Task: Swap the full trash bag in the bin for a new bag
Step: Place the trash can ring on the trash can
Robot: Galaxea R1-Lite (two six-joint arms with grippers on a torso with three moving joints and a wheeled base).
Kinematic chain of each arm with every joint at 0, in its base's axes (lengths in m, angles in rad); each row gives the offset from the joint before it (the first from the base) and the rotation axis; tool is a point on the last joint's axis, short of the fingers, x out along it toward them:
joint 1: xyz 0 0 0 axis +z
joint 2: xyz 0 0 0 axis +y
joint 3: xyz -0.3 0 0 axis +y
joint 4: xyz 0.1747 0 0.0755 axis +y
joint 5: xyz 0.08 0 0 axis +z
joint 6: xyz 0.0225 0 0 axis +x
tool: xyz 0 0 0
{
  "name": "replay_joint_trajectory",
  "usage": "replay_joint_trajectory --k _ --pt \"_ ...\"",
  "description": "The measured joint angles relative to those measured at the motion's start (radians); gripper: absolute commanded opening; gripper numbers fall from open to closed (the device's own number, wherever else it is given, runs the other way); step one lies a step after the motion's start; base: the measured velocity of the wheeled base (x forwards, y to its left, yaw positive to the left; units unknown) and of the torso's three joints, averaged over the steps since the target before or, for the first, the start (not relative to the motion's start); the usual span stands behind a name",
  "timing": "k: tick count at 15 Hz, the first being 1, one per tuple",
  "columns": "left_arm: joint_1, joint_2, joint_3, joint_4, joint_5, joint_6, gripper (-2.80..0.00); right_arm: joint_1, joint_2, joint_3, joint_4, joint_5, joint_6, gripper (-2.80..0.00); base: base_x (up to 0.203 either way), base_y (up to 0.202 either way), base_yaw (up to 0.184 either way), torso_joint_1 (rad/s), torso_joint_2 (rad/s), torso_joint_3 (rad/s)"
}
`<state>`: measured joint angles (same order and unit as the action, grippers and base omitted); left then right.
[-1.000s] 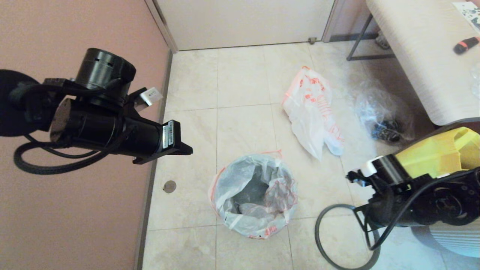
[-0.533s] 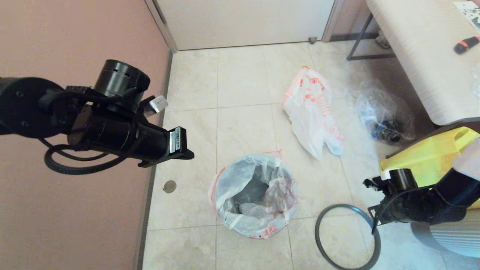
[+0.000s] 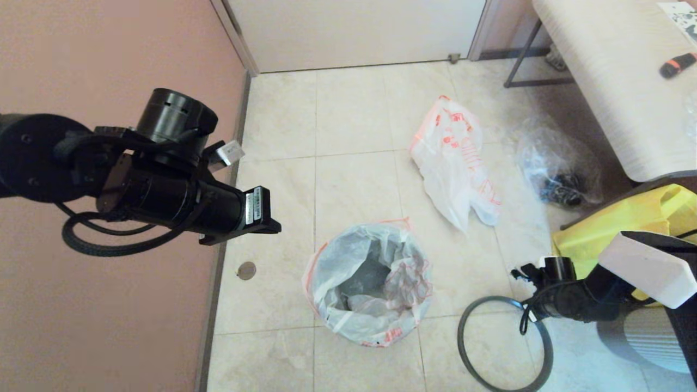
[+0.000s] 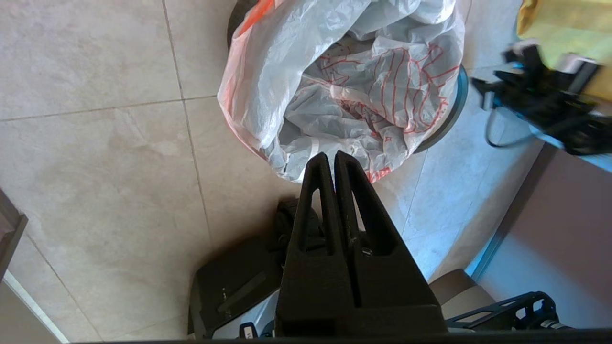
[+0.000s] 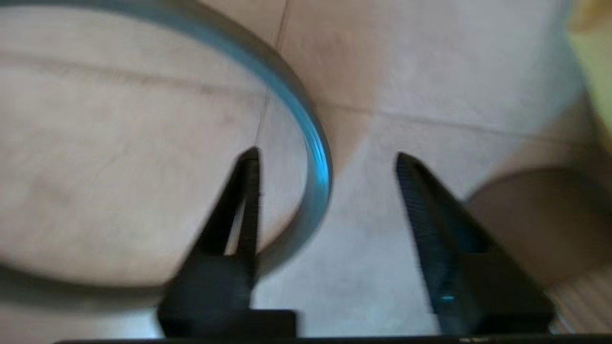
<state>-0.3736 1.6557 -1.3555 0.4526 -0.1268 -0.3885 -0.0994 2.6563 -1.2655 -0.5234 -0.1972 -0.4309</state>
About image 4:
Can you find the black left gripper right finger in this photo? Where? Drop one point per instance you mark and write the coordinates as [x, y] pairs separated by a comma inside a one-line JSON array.
[[392, 291]]

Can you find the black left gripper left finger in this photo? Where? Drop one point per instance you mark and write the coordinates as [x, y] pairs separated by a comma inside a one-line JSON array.
[[313, 296]]

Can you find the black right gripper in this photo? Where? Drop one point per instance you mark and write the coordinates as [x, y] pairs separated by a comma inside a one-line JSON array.
[[573, 124]]

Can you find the white red-print trash bag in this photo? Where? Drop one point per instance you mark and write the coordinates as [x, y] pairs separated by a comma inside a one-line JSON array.
[[287, 62]]

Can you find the yellow non-woven tote bag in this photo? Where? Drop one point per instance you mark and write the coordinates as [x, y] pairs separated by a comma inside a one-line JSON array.
[[559, 24]]

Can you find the black robot chassis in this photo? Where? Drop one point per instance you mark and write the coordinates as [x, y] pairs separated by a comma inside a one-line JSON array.
[[234, 286]]

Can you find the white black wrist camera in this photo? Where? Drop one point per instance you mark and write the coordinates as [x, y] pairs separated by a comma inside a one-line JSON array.
[[576, 67]]

